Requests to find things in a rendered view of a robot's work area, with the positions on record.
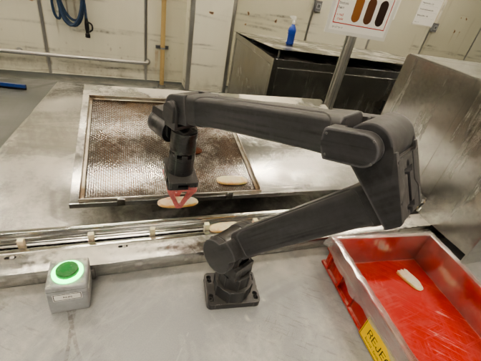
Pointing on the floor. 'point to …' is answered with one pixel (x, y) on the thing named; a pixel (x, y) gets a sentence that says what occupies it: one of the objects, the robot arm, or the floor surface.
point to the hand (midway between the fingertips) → (177, 200)
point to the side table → (191, 317)
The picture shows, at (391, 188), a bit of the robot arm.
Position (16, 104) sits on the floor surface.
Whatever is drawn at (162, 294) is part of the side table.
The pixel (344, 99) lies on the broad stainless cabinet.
